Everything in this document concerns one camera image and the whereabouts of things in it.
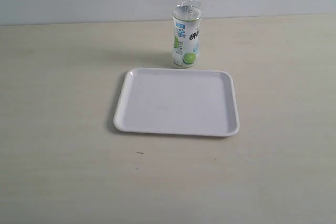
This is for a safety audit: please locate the white plastic tray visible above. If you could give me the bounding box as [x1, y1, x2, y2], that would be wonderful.
[113, 68, 239, 137]

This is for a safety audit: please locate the clear plastic drink bottle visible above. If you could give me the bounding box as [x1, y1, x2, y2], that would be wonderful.
[172, 0, 203, 68]

